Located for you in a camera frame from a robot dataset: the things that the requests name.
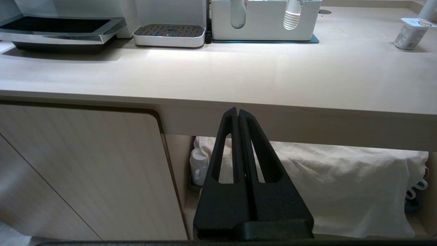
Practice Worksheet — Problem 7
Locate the white drip tray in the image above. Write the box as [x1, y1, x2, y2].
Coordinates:
[132, 24, 207, 48]

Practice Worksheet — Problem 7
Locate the stack of paper cups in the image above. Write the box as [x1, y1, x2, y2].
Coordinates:
[283, 0, 303, 30]

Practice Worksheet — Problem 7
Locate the wooden cabinet door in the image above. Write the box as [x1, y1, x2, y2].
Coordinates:
[0, 101, 189, 241]

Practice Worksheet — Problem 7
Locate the white yogurt cup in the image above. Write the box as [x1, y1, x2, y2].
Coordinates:
[394, 18, 437, 50]

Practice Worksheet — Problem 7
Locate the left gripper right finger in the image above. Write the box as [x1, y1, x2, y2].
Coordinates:
[238, 109, 314, 238]

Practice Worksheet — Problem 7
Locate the white machine body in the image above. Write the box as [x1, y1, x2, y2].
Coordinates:
[135, 0, 209, 28]

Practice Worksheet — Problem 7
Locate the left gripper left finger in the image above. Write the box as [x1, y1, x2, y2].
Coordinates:
[193, 107, 257, 239]

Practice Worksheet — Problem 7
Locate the white cloth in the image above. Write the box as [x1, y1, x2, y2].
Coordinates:
[194, 137, 429, 239]

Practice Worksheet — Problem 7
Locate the white cup organizer box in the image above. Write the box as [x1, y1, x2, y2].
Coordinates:
[211, 0, 322, 41]

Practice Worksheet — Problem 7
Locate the silver black appliance tray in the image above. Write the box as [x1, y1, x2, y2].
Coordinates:
[0, 0, 138, 54]

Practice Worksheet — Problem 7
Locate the white mug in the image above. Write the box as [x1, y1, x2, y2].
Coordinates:
[190, 148, 209, 187]

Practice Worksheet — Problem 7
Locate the dark mat under organizer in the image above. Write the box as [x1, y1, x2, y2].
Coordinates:
[212, 34, 320, 44]

